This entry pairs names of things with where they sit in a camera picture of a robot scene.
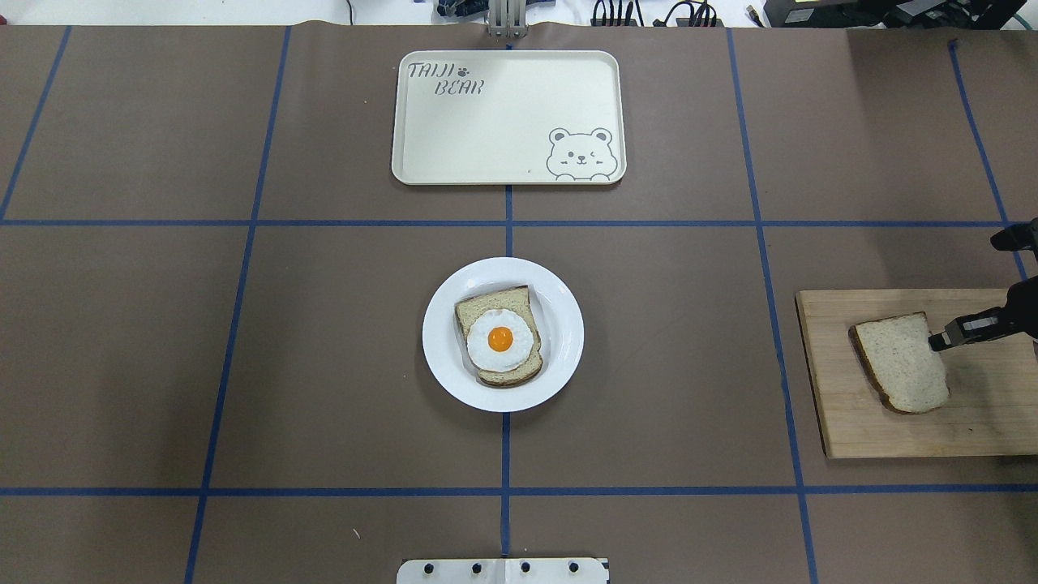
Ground white round plate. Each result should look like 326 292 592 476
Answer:
422 256 585 413

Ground aluminium frame post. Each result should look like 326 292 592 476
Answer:
486 0 529 38

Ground cream bear serving tray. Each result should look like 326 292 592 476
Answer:
392 49 627 186

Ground wooden cutting board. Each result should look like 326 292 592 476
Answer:
795 289 1037 458

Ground fried egg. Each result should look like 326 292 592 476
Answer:
465 309 534 373

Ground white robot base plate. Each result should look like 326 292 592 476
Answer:
397 557 611 583

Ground bread slice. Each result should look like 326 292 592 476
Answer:
455 286 543 388
849 311 950 414

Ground bread slice under egg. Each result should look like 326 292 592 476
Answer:
455 286 543 388

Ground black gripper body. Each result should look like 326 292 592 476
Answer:
990 218 1037 341

